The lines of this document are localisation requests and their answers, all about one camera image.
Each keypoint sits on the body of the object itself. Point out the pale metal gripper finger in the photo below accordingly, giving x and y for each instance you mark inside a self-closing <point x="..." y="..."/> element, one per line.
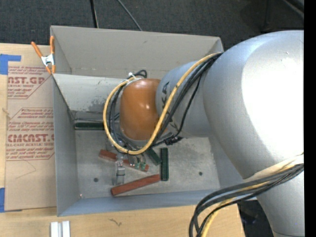
<point x="115" y="176"/>
<point x="121" y="174"/>

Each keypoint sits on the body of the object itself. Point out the red-brown flat block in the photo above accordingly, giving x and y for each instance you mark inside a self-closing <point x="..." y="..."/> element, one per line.
<point x="135" y="184"/>
<point x="107" y="154"/>

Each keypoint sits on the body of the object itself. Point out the grey metal bin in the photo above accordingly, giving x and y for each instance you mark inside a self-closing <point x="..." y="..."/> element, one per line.
<point x="98" y="162"/>

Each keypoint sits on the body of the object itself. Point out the dark green flat block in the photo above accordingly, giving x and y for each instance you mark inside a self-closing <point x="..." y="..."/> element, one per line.
<point x="164" y="164"/>
<point x="154" y="157"/>
<point x="89" y="126"/>

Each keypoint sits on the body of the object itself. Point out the brown cardboard board red print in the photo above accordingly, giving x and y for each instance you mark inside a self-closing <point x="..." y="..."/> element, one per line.
<point x="29" y="132"/>

